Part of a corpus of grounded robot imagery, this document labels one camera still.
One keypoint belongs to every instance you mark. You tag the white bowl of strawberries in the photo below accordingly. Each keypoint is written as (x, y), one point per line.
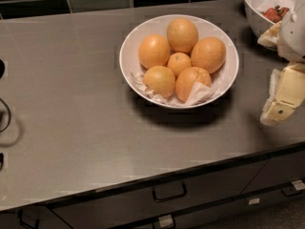
(257, 21)

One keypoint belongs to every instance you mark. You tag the small centre orange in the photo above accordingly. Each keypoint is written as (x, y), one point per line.
(178, 62)

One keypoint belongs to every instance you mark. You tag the middle dark drawer front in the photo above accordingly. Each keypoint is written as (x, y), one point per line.
(117, 210)

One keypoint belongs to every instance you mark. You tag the black drawer handle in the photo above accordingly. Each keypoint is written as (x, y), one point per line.
(25, 222)
(296, 188)
(169, 191)

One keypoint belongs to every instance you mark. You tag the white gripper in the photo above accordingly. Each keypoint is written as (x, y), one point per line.
(293, 37)

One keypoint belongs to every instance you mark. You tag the black right drawer handle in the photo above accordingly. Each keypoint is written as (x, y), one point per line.
(296, 188)

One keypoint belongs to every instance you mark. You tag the right dark drawer front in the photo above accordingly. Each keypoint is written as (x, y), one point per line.
(279, 170)

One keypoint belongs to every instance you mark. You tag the black middle drawer handle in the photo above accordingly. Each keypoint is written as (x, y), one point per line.
(169, 191)

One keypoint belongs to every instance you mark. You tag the white paper napkin in bowl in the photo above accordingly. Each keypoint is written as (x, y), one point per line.
(200, 94)

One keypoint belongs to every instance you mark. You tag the red strawberries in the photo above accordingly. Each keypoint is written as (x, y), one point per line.
(276, 13)

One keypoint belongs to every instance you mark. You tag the large white bowl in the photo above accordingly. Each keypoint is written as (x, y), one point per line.
(128, 57)

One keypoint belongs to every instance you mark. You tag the lower drawer handle with label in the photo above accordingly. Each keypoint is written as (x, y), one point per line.
(164, 222)

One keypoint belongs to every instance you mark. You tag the dark drawer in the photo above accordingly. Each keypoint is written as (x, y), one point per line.
(117, 210)
(279, 170)

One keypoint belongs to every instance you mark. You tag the black left drawer handle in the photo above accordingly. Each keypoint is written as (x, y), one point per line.
(25, 222)

